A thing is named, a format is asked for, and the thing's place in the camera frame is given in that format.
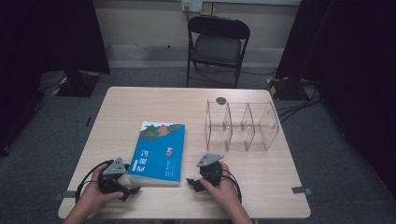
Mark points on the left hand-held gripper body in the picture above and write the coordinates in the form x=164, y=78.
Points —
x=113, y=168

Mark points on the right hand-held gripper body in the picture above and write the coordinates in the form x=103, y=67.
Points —
x=210, y=160

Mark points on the blue book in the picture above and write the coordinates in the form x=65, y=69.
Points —
x=158, y=155

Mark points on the clear acrylic book rack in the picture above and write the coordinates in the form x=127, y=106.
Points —
x=249, y=137

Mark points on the person's right hand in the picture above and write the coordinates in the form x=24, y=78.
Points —
x=225, y=194

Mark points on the person's left hand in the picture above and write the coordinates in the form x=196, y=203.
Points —
x=93, y=194

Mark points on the black marker pen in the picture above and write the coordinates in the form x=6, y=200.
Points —
x=88, y=121

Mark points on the grey tape strip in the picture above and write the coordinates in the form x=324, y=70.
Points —
x=301, y=190
x=67, y=194

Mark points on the dark round table grommet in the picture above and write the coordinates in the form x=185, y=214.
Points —
x=221, y=100

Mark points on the black folding chair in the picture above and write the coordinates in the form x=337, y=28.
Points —
x=218, y=46

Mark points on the dark curtain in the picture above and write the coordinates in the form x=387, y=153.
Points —
x=351, y=62
x=46, y=37

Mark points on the white wall socket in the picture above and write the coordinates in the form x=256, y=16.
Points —
x=192, y=5

